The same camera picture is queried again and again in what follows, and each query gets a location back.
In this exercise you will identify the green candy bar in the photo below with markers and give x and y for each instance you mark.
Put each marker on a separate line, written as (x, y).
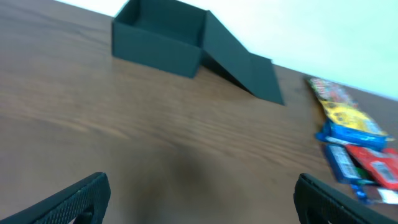
(366, 178)

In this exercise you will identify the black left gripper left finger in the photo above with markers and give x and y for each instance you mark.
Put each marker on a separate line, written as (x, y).
(85, 201)

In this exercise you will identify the yellow snack bag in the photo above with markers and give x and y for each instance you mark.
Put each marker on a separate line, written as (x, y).
(351, 117)

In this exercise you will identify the purple chocolate bar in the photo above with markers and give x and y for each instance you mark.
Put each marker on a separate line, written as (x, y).
(370, 194)

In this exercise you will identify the red orange candy bag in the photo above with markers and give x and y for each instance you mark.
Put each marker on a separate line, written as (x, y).
(382, 165)

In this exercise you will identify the blue long cookie pack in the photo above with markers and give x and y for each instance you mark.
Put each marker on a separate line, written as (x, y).
(338, 134)

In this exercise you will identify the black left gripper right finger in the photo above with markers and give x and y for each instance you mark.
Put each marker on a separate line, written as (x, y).
(318, 203)

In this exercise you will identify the dark green open box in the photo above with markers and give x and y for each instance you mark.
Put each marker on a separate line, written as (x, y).
(178, 38)

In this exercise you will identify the Haribo gummy candy bag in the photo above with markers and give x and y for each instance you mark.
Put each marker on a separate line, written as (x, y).
(328, 91)

